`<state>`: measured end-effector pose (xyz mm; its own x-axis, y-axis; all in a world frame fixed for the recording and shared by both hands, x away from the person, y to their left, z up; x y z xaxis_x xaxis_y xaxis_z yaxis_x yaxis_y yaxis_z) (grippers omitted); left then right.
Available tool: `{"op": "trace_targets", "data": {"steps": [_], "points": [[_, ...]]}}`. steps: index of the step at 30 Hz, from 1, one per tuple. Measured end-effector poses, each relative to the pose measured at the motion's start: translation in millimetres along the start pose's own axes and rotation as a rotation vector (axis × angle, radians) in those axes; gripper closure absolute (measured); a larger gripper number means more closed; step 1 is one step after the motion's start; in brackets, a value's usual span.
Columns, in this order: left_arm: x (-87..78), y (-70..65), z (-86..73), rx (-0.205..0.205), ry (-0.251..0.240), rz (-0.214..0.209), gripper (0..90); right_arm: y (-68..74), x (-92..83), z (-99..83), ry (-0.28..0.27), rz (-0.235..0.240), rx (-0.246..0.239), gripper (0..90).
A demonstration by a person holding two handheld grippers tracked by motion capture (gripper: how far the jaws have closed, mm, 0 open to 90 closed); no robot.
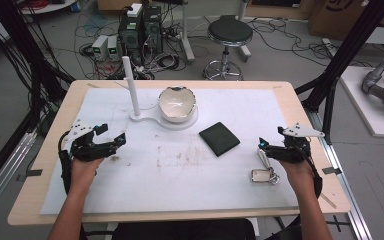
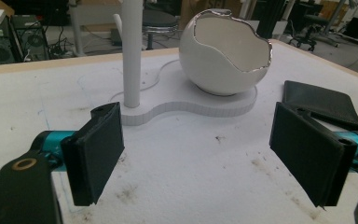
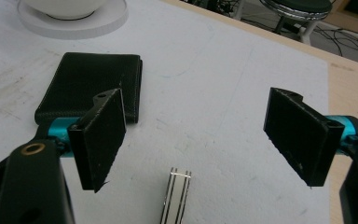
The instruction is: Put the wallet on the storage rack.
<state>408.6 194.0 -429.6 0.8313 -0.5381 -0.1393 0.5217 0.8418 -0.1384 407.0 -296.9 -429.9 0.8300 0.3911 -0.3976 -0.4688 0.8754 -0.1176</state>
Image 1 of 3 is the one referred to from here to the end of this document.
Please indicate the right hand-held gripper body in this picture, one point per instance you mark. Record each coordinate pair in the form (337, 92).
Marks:
(291, 151)

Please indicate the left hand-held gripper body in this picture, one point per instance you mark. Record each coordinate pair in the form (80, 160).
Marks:
(86, 150)

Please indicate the white key stand with pole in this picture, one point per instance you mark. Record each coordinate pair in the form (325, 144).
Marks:
(132, 88)

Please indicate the white bowl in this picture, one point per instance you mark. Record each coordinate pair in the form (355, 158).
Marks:
(176, 104)

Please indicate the person's left hand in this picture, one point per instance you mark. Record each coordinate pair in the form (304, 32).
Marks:
(83, 175)

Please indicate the person's right hand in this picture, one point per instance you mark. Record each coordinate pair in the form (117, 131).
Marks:
(298, 176)

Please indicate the black tape strip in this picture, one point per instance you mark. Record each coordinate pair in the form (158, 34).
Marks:
(331, 170)
(33, 173)

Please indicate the white foam mat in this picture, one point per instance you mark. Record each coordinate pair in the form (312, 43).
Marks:
(180, 188)

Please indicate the grey power supply unit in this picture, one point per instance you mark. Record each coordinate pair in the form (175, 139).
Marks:
(100, 48)
(113, 48)

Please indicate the white platform board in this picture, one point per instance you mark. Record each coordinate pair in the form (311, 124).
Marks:
(363, 113)

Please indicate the black computer tower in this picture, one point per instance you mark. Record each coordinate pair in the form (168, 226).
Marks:
(152, 28)
(130, 38)

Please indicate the person's dark clothing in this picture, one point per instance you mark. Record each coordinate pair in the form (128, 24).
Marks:
(183, 231)

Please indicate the black round stool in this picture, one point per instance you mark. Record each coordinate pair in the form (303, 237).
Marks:
(230, 31)

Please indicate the white box on tower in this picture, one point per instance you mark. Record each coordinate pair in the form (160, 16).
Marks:
(134, 10)

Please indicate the white desk leg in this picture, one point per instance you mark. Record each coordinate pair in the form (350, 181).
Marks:
(186, 33)

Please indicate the cardboard box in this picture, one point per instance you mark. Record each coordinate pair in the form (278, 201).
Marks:
(340, 16)

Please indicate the white round table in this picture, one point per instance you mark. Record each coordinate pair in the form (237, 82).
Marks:
(46, 7)

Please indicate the aluminium rail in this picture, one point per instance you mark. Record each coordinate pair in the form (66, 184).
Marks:
(3, 176)
(346, 193)

